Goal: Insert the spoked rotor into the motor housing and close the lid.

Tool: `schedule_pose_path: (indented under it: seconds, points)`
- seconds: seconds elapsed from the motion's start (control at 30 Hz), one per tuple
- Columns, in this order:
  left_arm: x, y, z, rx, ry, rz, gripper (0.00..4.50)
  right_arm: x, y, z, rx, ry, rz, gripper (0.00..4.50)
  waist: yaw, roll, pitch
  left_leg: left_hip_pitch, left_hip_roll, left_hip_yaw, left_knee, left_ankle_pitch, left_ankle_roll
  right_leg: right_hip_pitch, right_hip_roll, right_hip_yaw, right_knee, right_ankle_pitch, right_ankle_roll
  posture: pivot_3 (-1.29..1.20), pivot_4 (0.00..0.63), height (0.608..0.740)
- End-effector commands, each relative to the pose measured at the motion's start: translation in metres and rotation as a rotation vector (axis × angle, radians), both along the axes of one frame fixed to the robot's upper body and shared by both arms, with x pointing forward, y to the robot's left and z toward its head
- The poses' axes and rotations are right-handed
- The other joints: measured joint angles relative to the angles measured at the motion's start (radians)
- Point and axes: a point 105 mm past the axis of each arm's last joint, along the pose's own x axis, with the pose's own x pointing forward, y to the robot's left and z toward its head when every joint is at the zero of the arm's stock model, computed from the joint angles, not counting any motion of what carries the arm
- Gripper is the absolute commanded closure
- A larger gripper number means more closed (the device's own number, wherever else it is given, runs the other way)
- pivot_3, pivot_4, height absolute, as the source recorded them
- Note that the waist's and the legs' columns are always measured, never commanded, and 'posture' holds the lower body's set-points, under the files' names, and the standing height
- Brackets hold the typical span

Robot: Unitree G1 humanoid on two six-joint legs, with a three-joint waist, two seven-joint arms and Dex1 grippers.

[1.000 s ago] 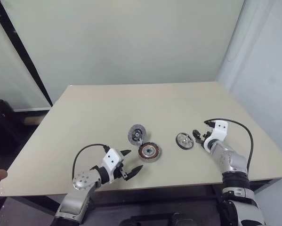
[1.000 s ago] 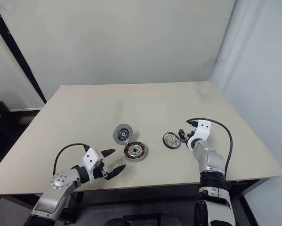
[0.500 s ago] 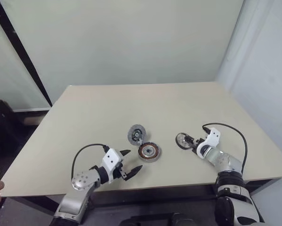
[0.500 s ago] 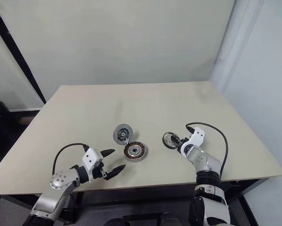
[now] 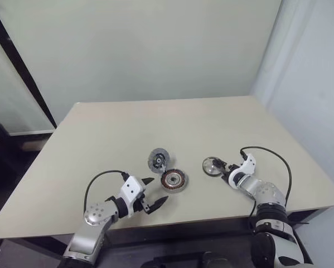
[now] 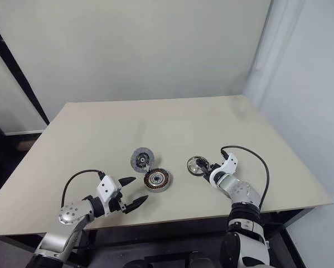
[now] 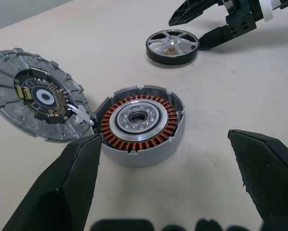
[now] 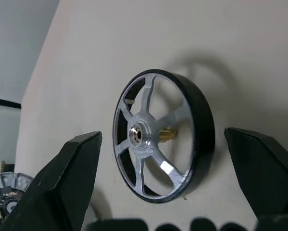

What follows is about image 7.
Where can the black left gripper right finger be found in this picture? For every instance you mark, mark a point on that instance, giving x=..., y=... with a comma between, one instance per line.
x=271, y=183

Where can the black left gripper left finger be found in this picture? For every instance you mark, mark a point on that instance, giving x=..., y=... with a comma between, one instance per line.
x=62, y=187

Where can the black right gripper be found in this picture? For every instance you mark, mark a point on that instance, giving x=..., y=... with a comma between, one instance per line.
x=242, y=21

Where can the black silver spoked rotor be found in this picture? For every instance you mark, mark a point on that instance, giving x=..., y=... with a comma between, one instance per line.
x=172, y=59

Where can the grey motor housing copper windings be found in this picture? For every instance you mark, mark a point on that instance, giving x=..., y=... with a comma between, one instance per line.
x=139, y=158

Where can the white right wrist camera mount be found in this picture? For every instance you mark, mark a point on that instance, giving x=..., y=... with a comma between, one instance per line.
x=266, y=10

